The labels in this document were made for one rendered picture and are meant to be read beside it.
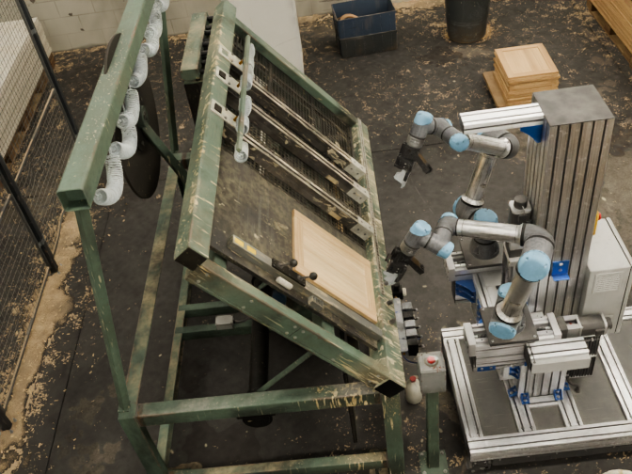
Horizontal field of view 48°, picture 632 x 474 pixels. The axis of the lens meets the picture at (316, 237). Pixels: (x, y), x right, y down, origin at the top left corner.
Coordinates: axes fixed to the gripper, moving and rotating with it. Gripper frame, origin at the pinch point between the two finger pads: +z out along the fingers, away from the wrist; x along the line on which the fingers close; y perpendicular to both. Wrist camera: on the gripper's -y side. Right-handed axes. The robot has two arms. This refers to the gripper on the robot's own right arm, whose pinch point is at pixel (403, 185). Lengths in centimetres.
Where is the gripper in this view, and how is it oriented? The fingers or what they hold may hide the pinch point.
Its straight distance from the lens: 332.8
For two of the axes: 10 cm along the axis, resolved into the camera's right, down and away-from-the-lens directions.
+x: -2.8, 4.0, -8.7
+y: -9.2, -3.6, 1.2
